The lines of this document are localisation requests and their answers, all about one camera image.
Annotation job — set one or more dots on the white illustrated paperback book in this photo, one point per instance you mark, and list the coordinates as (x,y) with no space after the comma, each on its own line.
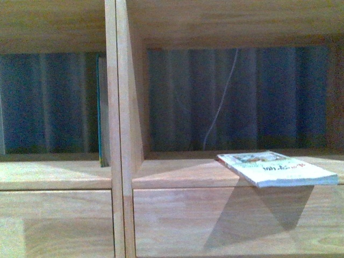
(270,169)

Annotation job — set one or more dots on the dark blue curtain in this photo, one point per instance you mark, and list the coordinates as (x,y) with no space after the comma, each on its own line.
(198,100)

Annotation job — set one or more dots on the wooden bookshelf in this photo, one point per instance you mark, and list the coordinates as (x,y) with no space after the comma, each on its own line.
(173,204)

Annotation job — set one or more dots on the teal hardcover book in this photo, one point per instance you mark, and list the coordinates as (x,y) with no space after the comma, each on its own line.
(103,111)

